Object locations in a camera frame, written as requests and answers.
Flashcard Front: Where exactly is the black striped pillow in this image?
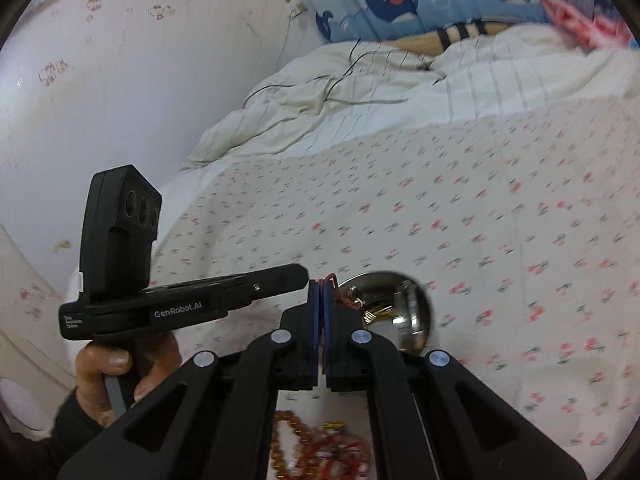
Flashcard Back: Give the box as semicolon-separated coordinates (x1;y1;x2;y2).
397;19;516;57

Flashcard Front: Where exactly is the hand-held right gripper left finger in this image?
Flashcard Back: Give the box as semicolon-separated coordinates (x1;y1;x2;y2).
56;280;323;480

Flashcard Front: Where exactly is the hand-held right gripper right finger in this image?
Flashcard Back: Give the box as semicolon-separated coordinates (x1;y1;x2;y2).
322;281;586;480

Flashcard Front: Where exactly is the red bead bracelet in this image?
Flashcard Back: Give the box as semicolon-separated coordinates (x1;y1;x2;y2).
299;421;372;480

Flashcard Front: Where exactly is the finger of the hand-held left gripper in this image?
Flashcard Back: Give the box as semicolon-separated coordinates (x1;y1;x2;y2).
219;263;310;316

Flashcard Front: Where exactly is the white charger cable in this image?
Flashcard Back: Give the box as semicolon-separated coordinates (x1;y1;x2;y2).
276;7;301;68

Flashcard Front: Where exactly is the white round object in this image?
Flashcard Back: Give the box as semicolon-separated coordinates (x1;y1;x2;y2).
0;377;47;435

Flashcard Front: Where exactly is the amber bead bracelet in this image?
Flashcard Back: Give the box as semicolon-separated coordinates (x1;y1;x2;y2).
268;409;315;480

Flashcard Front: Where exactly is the black cable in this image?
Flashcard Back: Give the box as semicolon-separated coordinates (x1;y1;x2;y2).
242;39;447;109

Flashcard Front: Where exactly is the red string bracelet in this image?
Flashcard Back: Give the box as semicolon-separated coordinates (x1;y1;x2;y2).
320;272;364;312

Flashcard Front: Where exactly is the white striped quilt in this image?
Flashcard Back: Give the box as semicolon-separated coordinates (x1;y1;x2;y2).
180;24;637;171

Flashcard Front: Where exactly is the person's left forearm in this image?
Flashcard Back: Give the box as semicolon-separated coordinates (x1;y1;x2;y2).
0;389;110;480

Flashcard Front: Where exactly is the person's left hand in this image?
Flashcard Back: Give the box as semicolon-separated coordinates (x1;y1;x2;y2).
75;332;184;429

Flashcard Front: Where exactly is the pink cloth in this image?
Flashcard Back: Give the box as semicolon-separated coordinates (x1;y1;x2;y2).
537;0;632;51

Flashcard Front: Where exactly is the stainless steel bowl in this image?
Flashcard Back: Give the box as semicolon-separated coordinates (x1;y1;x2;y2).
336;270;435;361

